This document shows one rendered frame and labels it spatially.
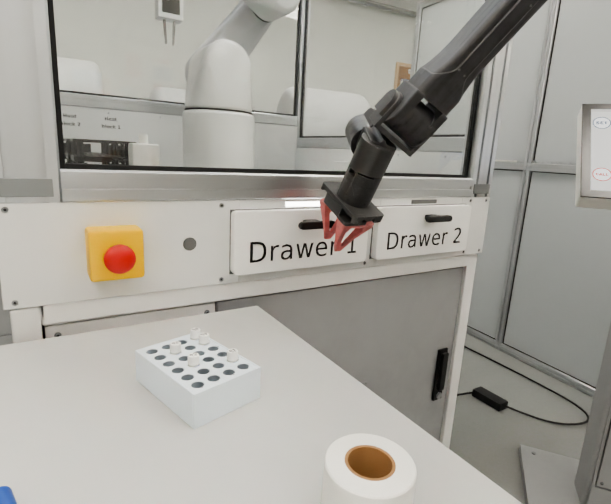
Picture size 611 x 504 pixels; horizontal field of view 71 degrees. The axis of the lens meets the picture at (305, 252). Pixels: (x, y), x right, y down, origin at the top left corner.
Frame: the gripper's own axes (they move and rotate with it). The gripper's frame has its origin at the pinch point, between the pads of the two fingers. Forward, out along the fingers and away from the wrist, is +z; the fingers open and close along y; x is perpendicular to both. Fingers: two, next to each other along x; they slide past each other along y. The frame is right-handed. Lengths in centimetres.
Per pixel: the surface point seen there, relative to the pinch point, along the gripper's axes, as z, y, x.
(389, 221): 0.1, 4.7, -17.9
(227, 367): -1.6, -20.6, 29.0
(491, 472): 80, -36, -81
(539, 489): 70, -47, -83
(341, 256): 6.2, 2.2, -6.2
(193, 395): -3.1, -23.6, 34.0
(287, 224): 0.5, 6.0, 6.4
